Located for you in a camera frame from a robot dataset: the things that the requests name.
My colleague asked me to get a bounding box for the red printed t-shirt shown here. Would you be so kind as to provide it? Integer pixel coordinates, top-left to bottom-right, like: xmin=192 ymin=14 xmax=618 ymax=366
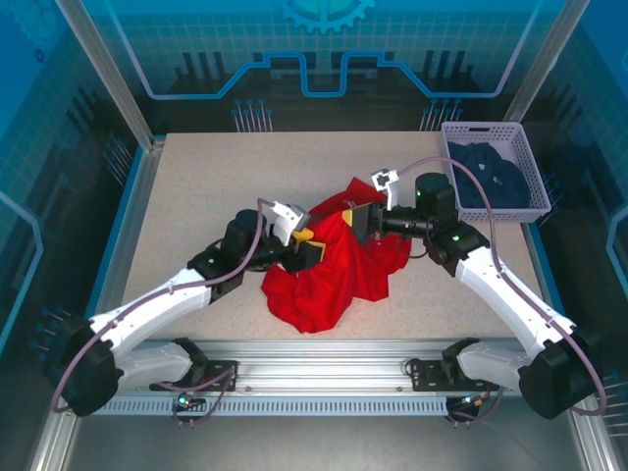
xmin=260 ymin=176 xmax=412 ymax=335

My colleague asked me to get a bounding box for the navy blue garment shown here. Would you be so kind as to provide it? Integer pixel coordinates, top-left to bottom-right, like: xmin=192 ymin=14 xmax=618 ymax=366
xmin=448 ymin=140 xmax=532 ymax=210

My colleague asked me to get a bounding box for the lavender plastic basket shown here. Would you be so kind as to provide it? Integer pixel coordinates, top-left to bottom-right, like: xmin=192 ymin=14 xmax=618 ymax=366
xmin=440 ymin=121 xmax=553 ymax=225

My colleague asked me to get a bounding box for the blue table edge trim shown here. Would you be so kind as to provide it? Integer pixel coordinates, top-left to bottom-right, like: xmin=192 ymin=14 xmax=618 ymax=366
xmin=522 ymin=223 xmax=580 ymax=357
xmin=73 ymin=139 xmax=153 ymax=357

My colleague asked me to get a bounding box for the small lit electronics module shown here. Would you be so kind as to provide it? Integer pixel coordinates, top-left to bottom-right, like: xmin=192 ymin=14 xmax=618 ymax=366
xmin=172 ymin=390 xmax=206 ymax=412
xmin=448 ymin=392 xmax=492 ymax=413

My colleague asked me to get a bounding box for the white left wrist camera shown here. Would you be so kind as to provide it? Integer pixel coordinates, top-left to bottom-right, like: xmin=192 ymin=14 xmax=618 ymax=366
xmin=271 ymin=199 xmax=311 ymax=246

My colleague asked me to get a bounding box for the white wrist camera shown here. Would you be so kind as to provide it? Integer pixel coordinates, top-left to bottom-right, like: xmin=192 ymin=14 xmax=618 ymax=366
xmin=271 ymin=199 xmax=311 ymax=246
xmin=371 ymin=169 xmax=401 ymax=210

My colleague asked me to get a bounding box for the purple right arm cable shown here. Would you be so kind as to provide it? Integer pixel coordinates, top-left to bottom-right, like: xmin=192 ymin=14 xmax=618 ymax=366
xmin=396 ymin=155 xmax=608 ymax=428

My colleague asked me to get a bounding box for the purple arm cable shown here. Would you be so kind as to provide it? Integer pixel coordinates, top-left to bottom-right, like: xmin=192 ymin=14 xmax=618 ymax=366
xmin=396 ymin=155 xmax=608 ymax=428
xmin=51 ymin=197 xmax=276 ymax=431

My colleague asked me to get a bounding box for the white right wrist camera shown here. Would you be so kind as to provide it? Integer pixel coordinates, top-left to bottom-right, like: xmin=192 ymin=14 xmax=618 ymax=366
xmin=371 ymin=169 xmax=401 ymax=210

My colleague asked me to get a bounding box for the aluminium table side rail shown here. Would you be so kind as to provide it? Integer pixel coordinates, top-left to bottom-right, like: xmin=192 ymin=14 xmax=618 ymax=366
xmin=92 ymin=139 xmax=166 ymax=354

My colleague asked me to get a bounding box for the aluminium front frame rail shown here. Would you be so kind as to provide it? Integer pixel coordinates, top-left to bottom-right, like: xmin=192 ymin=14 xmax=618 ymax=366
xmin=63 ymin=337 xmax=588 ymax=399

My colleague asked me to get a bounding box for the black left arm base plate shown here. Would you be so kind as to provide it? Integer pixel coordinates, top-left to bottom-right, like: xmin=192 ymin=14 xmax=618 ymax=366
xmin=149 ymin=359 xmax=240 ymax=393

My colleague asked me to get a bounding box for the slotted grey cable duct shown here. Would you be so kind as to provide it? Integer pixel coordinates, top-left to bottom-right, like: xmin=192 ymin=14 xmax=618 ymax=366
xmin=77 ymin=396 xmax=450 ymax=417

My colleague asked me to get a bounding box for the aluminium enclosure post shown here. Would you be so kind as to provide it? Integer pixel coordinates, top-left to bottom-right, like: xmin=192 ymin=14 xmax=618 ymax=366
xmin=502 ymin=0 xmax=590 ymax=130
xmin=53 ymin=0 xmax=166 ymax=151

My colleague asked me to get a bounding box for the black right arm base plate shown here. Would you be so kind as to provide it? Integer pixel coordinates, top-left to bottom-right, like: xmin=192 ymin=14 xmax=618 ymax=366
xmin=407 ymin=358 xmax=501 ymax=393

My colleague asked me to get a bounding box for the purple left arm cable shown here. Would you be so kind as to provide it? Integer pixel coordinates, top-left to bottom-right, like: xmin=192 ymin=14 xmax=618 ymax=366
xmin=51 ymin=197 xmax=276 ymax=431

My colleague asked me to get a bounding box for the aluminium lower frame bar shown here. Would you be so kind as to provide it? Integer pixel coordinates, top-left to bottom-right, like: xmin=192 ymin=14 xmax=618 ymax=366
xmin=26 ymin=411 xmax=75 ymax=471
xmin=576 ymin=416 xmax=620 ymax=471

